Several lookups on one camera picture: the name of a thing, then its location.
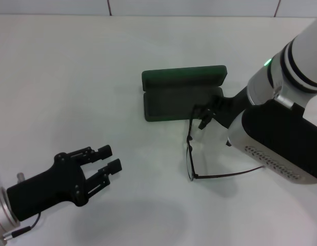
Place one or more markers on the green glasses case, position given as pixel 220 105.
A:
pixel 179 102

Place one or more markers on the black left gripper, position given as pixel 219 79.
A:
pixel 50 187

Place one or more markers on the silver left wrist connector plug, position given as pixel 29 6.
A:
pixel 20 178

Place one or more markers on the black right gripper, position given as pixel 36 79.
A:
pixel 233 110

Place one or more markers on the black glasses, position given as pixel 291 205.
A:
pixel 191 164

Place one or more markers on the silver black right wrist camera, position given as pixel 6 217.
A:
pixel 276 138

